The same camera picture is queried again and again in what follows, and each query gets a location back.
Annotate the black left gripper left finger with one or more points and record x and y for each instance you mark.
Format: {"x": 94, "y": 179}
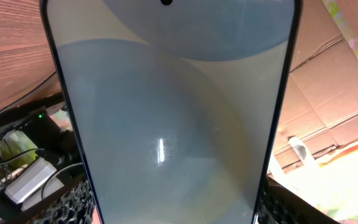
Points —
{"x": 75, "y": 207}

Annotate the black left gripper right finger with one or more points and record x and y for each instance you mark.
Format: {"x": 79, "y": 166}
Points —
{"x": 278, "y": 205}

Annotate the white power adapter brick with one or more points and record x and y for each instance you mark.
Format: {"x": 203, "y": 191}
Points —
{"x": 30, "y": 180}

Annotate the Galaxy smartphone blue screen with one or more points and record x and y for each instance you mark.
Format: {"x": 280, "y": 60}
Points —
{"x": 174, "y": 104}

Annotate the brown cardboard box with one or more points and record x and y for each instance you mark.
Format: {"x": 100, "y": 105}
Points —
{"x": 321, "y": 99}

